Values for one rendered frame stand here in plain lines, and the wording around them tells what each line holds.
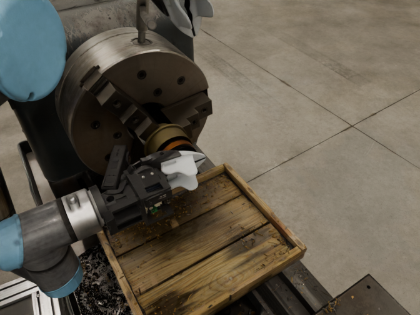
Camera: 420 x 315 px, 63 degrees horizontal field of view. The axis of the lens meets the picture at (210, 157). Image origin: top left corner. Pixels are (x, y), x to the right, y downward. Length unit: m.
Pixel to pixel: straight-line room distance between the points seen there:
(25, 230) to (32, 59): 0.26
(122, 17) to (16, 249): 0.51
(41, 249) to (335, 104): 2.51
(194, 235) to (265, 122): 1.82
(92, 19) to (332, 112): 2.17
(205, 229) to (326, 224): 1.26
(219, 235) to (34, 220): 0.38
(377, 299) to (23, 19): 0.63
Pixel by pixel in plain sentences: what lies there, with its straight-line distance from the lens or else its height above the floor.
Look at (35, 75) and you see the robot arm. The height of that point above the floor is 1.34.
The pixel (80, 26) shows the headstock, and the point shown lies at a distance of 0.81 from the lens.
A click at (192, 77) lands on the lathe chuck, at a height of 1.15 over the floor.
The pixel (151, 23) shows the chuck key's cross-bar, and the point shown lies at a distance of 0.45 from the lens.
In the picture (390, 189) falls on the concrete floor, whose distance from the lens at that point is 2.29.
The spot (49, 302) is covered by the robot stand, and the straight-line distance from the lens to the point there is 1.55.
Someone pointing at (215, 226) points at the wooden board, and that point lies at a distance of 0.79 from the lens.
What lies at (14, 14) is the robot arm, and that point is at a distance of 0.39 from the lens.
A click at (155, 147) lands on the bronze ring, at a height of 1.11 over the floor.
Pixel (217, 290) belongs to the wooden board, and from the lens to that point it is 0.72.
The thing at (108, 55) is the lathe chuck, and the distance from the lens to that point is 0.68.
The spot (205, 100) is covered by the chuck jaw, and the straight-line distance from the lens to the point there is 0.75.
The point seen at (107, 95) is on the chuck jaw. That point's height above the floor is 1.19.
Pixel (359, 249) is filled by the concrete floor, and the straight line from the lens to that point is 1.94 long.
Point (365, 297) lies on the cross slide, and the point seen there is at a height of 0.97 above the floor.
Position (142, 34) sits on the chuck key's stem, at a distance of 0.70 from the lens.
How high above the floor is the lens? 1.53
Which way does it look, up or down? 44 degrees down
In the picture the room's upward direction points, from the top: straight up
